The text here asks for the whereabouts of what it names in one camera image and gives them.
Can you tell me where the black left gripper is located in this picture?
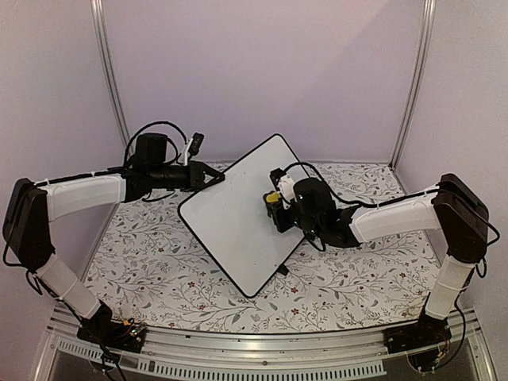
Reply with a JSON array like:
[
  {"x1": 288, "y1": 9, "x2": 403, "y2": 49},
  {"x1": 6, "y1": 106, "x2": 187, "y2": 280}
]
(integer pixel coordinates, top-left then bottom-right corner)
[{"x1": 150, "y1": 161, "x2": 226, "y2": 193}]

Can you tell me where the yellow black whiteboard eraser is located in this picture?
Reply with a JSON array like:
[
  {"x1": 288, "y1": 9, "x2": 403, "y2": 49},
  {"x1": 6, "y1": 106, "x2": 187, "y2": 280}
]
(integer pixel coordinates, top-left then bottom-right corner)
[{"x1": 263, "y1": 191, "x2": 282, "y2": 207}]

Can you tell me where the white whiteboard black frame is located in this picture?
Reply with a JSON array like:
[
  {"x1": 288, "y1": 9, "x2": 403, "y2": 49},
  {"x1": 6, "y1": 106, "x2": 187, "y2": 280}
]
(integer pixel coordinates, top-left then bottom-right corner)
[{"x1": 178, "y1": 133, "x2": 303, "y2": 298}]

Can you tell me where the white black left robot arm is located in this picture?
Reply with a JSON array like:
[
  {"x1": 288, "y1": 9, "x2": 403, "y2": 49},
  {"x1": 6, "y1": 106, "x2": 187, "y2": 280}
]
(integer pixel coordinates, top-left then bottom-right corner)
[{"x1": 2, "y1": 133, "x2": 225, "y2": 344}]

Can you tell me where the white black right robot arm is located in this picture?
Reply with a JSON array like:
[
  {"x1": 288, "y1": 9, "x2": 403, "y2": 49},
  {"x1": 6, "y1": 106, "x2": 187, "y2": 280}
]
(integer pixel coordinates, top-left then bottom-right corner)
[{"x1": 263, "y1": 170, "x2": 492, "y2": 346}]

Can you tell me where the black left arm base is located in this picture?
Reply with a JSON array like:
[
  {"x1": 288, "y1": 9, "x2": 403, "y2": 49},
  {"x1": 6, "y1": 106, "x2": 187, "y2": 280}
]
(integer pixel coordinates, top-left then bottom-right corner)
[{"x1": 77, "y1": 302, "x2": 147, "y2": 353}]

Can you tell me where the black whiteboard stand foot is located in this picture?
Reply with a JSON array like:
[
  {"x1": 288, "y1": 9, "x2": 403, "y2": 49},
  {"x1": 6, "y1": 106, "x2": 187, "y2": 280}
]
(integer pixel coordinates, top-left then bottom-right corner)
[{"x1": 278, "y1": 264, "x2": 289, "y2": 276}]

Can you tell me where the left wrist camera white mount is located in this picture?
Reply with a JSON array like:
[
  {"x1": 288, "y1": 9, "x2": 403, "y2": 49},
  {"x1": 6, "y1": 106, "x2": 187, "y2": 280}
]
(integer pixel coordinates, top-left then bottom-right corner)
[{"x1": 182, "y1": 133, "x2": 204, "y2": 166}]

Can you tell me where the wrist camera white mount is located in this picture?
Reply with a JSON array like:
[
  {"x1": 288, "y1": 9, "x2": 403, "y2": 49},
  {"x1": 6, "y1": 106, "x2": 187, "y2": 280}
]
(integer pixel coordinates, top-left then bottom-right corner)
[
  {"x1": 182, "y1": 133, "x2": 204, "y2": 166},
  {"x1": 270, "y1": 168, "x2": 296, "y2": 210}
]

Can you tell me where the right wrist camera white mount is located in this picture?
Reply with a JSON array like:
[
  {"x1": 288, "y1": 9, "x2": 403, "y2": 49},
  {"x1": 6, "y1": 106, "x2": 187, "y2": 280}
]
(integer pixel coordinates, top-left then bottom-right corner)
[{"x1": 270, "y1": 168, "x2": 296, "y2": 210}]

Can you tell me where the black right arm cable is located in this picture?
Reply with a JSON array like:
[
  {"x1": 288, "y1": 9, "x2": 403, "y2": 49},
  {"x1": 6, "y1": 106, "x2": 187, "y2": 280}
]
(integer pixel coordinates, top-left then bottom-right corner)
[{"x1": 283, "y1": 160, "x2": 500, "y2": 279}]

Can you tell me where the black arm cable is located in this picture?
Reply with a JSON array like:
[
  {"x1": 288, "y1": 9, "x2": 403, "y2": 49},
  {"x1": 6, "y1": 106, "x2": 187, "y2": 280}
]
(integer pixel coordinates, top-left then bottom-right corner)
[
  {"x1": 283, "y1": 160, "x2": 500, "y2": 279},
  {"x1": 123, "y1": 121, "x2": 190, "y2": 164}
]

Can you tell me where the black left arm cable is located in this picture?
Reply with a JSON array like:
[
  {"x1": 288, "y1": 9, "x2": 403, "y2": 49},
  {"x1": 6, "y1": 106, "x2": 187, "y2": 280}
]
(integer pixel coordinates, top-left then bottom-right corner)
[{"x1": 123, "y1": 121, "x2": 190, "y2": 164}]

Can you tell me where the aluminium front rail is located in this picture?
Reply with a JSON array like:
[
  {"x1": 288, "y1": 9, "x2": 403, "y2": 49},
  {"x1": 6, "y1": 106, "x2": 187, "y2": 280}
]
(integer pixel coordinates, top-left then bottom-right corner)
[{"x1": 34, "y1": 308, "x2": 498, "y2": 380}]

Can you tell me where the aluminium corner post left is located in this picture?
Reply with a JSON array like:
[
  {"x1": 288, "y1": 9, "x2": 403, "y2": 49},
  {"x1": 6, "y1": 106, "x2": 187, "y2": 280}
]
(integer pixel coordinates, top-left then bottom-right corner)
[{"x1": 90, "y1": 0, "x2": 133, "y2": 154}]

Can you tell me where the aluminium corner post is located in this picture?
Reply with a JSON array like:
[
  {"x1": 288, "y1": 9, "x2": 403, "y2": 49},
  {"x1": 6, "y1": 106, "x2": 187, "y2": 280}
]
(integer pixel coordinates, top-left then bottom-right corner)
[
  {"x1": 90, "y1": 0, "x2": 133, "y2": 154},
  {"x1": 389, "y1": 0, "x2": 437, "y2": 171}
]

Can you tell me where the aluminium corner post right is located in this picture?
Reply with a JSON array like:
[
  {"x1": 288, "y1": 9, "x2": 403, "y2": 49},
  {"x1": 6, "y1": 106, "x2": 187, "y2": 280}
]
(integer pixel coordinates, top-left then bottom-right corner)
[{"x1": 389, "y1": 0, "x2": 437, "y2": 171}]

